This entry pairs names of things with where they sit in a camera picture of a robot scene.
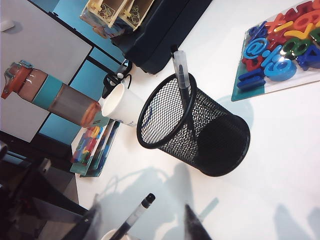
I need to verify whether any black gel pen clear cap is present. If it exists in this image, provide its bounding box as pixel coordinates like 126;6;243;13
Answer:
170;44;198;136
113;192;156;240

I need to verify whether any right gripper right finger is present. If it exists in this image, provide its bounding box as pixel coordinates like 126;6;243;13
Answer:
183;203;215;240

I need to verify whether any black mesh pen holder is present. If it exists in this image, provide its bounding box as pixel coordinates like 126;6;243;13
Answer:
136;73;251;178

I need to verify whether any small white knob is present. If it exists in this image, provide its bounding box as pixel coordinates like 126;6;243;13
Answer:
0;20;15;33

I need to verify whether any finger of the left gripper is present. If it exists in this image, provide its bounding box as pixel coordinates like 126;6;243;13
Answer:
31;197;90;227

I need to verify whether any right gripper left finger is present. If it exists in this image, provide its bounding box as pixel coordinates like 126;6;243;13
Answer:
74;198;104;240

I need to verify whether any clear pack of colourful letters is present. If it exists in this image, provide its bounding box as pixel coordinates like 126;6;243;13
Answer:
69;119;121;178
231;0;320;102

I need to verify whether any clear bottle orange lid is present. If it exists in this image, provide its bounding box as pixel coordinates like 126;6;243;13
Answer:
0;59;103;129

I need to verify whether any white paper cup blue logo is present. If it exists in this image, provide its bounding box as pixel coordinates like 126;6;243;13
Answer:
101;83;145;128
99;228;133;240

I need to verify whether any white cabinet door panel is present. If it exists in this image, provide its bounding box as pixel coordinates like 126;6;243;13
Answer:
0;0;94;144

